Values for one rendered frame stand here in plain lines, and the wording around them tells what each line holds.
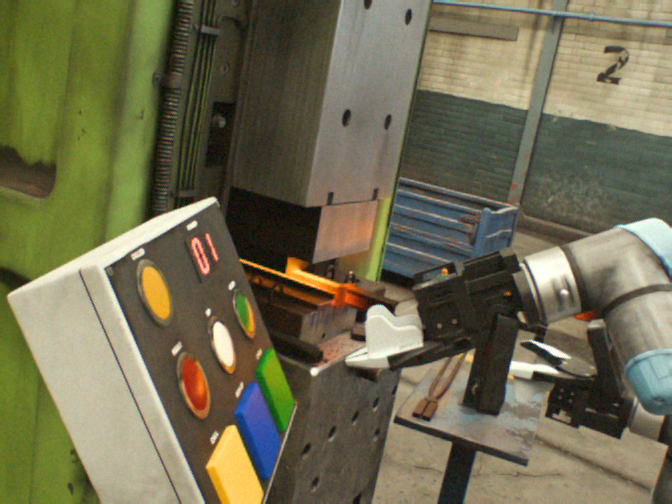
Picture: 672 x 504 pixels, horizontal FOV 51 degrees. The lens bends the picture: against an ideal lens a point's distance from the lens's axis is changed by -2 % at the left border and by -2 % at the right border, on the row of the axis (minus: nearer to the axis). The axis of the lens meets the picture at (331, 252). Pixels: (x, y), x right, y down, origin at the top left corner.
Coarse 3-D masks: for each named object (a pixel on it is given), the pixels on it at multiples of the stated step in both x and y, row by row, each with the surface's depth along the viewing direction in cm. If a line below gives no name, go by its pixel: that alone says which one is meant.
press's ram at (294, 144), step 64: (320, 0) 101; (384, 0) 110; (256, 64) 108; (320, 64) 103; (384, 64) 116; (256, 128) 110; (320, 128) 104; (384, 128) 123; (256, 192) 111; (320, 192) 109; (384, 192) 129
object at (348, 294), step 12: (252, 264) 133; (288, 276) 129; (300, 276) 128; (312, 276) 129; (324, 288) 126; (336, 288) 125; (348, 288) 124; (336, 300) 124; (348, 300) 125; (360, 300) 123; (372, 300) 121; (384, 300) 121; (396, 300) 122
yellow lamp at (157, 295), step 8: (144, 272) 57; (152, 272) 58; (144, 280) 56; (152, 280) 57; (160, 280) 59; (144, 288) 56; (152, 288) 57; (160, 288) 58; (152, 296) 57; (160, 296) 58; (168, 296) 60; (152, 304) 56; (160, 304) 57; (168, 304) 59; (160, 312) 57; (168, 312) 59
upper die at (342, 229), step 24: (240, 192) 119; (240, 216) 119; (264, 216) 117; (288, 216) 115; (312, 216) 112; (336, 216) 116; (360, 216) 124; (240, 240) 120; (264, 240) 117; (288, 240) 115; (312, 240) 113; (336, 240) 118; (360, 240) 126
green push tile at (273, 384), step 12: (264, 360) 79; (276, 360) 83; (264, 372) 77; (276, 372) 81; (264, 384) 76; (276, 384) 80; (264, 396) 77; (276, 396) 78; (288, 396) 83; (276, 408) 77; (288, 408) 81; (276, 420) 77
